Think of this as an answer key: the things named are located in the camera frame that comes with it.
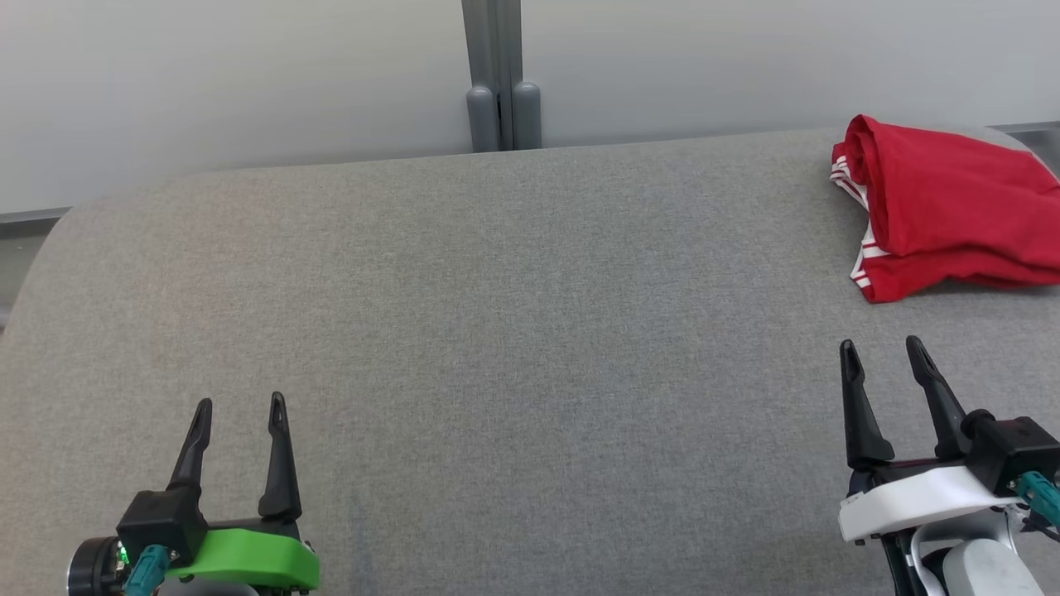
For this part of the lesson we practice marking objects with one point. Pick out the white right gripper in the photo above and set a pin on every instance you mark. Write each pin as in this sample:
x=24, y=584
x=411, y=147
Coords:
x=911, y=497

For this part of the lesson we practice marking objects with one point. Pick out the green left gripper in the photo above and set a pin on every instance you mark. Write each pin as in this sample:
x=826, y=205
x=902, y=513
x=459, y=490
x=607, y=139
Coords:
x=248, y=559

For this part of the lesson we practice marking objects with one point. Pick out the red Bulls 23 jersey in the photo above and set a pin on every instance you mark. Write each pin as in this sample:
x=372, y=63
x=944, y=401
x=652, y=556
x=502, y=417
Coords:
x=952, y=190

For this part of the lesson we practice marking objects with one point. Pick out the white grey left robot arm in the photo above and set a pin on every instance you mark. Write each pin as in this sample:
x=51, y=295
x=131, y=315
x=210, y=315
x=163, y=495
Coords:
x=91, y=571

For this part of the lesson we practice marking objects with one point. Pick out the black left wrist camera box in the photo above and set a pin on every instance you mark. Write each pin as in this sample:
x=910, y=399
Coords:
x=161, y=521

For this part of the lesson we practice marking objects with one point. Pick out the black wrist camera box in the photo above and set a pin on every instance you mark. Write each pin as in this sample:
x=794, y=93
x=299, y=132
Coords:
x=1014, y=447
x=161, y=521

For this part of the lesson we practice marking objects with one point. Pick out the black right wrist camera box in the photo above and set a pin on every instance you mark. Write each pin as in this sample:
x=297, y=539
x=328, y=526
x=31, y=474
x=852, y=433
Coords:
x=1014, y=447

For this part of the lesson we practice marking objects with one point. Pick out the grey double partition post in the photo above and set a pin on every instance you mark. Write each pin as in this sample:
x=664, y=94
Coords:
x=501, y=83

